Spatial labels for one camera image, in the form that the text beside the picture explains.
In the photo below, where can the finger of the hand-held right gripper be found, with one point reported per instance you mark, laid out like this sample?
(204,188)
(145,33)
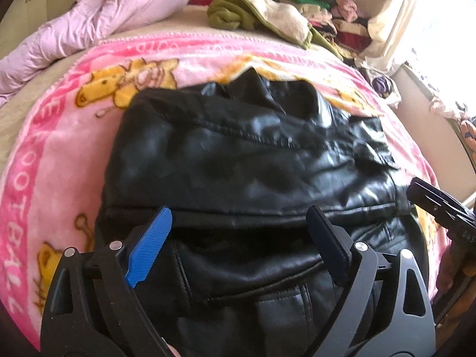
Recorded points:
(435,204)

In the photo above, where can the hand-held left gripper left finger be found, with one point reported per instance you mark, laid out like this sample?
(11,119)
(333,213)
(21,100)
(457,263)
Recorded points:
(148,245)

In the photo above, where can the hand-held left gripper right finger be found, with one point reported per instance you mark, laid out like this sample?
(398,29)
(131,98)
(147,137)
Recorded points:
(327,241)

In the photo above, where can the black leather jacket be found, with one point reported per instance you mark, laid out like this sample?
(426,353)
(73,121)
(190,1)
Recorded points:
(241,148)

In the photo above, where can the pile of folded clothes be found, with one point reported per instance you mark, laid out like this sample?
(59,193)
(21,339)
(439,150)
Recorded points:
(346,37)

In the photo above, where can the person's right hand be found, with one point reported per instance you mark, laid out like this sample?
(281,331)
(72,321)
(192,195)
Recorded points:
(452,271)

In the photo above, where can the pink white cloth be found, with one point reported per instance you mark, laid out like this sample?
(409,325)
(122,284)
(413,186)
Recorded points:
(446,109)

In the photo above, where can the floral cloth bundle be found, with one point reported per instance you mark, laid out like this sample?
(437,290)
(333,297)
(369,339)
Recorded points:
(383,85)

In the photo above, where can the pink printed blanket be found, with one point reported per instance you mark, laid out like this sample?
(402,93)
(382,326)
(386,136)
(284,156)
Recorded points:
(55,148)

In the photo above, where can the window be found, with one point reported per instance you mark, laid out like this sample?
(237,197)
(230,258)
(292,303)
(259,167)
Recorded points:
(453,26)

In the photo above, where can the cream curtain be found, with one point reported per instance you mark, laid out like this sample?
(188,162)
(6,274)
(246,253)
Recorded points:
(401,18)

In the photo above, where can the pink puffer jacket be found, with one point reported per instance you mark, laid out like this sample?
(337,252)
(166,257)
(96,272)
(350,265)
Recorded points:
(111,7)

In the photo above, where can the green and cream fleece garment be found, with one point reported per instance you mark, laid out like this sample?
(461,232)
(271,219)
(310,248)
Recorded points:
(227,15)

